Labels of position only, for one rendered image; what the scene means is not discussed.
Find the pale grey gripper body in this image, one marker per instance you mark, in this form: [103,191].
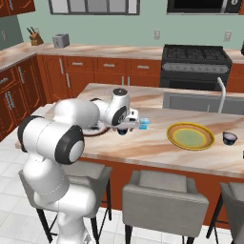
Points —
[133,125]

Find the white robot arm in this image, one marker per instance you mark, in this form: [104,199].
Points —
[47,143]

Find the light blue yogurt container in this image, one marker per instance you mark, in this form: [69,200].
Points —
[145,123]

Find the dark blue yogurt container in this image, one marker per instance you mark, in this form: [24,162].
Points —
[122,131]
[229,138]

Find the white plate with brown rim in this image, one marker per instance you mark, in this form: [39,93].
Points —
[95,131]

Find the yellow plate with green middle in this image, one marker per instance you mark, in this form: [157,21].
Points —
[190,136]

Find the red-brown island cabinet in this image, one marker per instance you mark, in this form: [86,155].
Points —
[143,166]

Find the grey sink basin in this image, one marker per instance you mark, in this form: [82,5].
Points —
[193,102]

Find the red-brown base cupboard run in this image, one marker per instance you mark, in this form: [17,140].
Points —
[95,71]
[17,92]
[235,77]

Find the grey bar stool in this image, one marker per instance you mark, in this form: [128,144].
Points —
[233,206]
[165,198]
[92,178]

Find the black stove with oven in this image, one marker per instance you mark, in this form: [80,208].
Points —
[195,68]

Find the grey toaster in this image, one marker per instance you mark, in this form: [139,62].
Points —
[61,40]

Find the grey framed window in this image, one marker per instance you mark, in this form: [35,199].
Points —
[94,6]

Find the wooden knife block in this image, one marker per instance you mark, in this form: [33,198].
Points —
[36,38]

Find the black microwave oven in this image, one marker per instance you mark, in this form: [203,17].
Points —
[203,5]

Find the white wall outlet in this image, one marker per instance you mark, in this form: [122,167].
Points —
[4,35]
[157,34]
[227,35]

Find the red-brown wall cupboard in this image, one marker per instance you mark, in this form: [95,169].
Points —
[14,6]

